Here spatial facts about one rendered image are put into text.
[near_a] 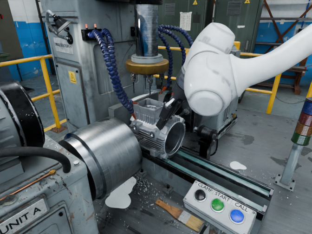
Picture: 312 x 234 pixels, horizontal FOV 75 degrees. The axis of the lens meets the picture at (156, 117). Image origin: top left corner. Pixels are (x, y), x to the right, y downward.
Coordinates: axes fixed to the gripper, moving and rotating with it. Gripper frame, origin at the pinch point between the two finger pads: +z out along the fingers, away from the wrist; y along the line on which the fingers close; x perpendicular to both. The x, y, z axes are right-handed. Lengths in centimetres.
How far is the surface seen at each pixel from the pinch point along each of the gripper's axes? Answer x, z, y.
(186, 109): -1.1, 5.3, -24.3
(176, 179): 20.2, 16.5, 1.1
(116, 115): -16.5, 9.7, 7.6
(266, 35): -73, 48, -508
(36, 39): -474, 296, -179
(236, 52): -8, -18, -66
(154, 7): -28.2, -31.3, -5.7
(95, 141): -5.0, -1.4, 28.9
